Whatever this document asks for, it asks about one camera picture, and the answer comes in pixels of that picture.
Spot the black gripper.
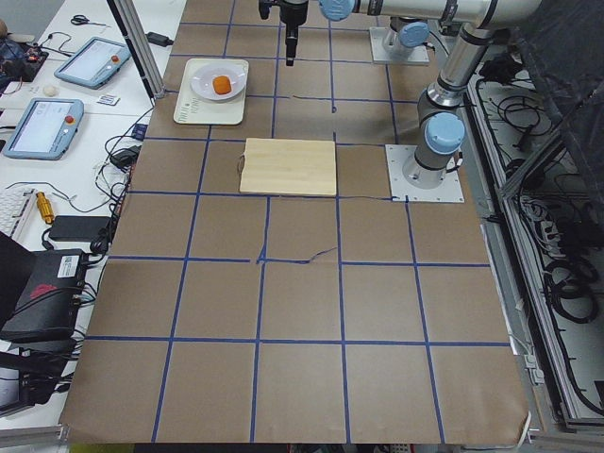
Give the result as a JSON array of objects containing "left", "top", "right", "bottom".
[{"left": 279, "top": 0, "right": 309, "bottom": 66}]

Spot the orange fruit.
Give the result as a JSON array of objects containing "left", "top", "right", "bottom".
[{"left": 212, "top": 75, "right": 232, "bottom": 96}]

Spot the white round plate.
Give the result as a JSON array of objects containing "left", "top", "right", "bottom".
[{"left": 190, "top": 62, "right": 247, "bottom": 101}]

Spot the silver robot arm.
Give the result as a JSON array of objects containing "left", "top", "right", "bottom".
[
  {"left": 319, "top": 0, "right": 541, "bottom": 119},
  {"left": 389, "top": 16, "right": 429, "bottom": 51}
]

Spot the cream bear tray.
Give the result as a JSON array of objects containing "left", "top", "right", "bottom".
[{"left": 173, "top": 59, "right": 249, "bottom": 126}]

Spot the bamboo cutting board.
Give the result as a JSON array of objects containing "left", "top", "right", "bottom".
[{"left": 240, "top": 138, "right": 337, "bottom": 196}]

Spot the black power adapter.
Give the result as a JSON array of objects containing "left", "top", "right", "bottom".
[{"left": 145, "top": 31, "right": 174, "bottom": 47}]

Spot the far blue teach pendant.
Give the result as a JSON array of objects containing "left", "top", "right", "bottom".
[{"left": 54, "top": 37, "right": 131, "bottom": 89}]

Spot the blue teach pendant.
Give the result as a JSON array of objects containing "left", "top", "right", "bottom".
[
  {"left": 54, "top": 37, "right": 131, "bottom": 89},
  {"left": 3, "top": 98, "right": 84, "bottom": 160}
]

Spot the near blue teach pendant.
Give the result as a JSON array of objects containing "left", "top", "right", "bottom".
[{"left": 3, "top": 98, "right": 84, "bottom": 160}]

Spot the brass cylinder tool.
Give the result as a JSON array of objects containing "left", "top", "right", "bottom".
[{"left": 36, "top": 192, "right": 55, "bottom": 225}]

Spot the black computer box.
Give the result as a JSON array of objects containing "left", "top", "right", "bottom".
[{"left": 1, "top": 246, "right": 88, "bottom": 344}]

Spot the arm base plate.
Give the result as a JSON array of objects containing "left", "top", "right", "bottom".
[
  {"left": 385, "top": 144, "right": 464, "bottom": 203},
  {"left": 369, "top": 26, "right": 429, "bottom": 66}
]

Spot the aluminium frame post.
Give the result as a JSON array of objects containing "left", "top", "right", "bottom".
[{"left": 107, "top": 0, "right": 165, "bottom": 100}]

